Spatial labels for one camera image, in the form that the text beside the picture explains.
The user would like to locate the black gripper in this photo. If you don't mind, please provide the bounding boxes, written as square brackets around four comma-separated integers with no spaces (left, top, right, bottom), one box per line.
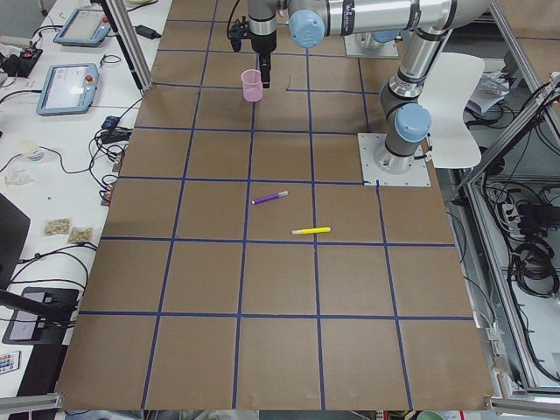
[249,31,277,89]

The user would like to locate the pink plastic cup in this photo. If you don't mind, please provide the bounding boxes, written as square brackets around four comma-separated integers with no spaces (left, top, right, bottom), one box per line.
[241,69,263,102]

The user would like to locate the purple pen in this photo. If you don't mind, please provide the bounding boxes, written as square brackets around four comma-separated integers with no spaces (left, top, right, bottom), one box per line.
[251,190,289,206]

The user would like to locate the black power adapter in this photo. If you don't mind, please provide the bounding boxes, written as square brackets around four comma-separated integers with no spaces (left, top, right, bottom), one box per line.
[135,24,161,39]

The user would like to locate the yellow highlighter pen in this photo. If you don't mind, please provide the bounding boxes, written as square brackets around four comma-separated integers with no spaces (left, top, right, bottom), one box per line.
[290,227,332,235]

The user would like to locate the upper blue teach pendant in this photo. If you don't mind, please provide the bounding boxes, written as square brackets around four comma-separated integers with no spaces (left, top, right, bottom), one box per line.
[53,8,111,47]

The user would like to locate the blue teach pendant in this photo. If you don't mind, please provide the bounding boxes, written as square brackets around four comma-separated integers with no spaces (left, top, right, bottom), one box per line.
[36,63,99,116]
[53,8,111,47]

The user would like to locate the lower blue teach pendant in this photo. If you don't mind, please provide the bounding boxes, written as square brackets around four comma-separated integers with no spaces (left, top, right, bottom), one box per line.
[36,63,99,116]

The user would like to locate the brown paper table mat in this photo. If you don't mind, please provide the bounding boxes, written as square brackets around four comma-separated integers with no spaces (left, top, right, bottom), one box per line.
[57,1,493,410]

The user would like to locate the black emergency stop box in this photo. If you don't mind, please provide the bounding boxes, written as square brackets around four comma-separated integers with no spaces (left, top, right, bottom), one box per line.
[16,48,43,78]

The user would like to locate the bag of snacks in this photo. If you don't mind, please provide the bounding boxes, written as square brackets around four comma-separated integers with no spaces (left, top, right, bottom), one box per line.
[43,218,72,236]
[67,227,94,243]

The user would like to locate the small remote control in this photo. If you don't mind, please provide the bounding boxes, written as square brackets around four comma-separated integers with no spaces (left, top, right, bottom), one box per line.
[0,351,21,375]

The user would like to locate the aluminium frame post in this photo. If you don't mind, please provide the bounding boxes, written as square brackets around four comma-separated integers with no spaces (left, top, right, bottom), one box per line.
[99,0,153,92]

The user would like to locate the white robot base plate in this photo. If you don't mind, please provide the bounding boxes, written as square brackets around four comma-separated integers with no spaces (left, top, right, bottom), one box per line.
[358,133,431,187]

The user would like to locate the coiled black cables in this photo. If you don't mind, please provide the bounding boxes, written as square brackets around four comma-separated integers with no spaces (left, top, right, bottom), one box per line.
[509,240,559,299]

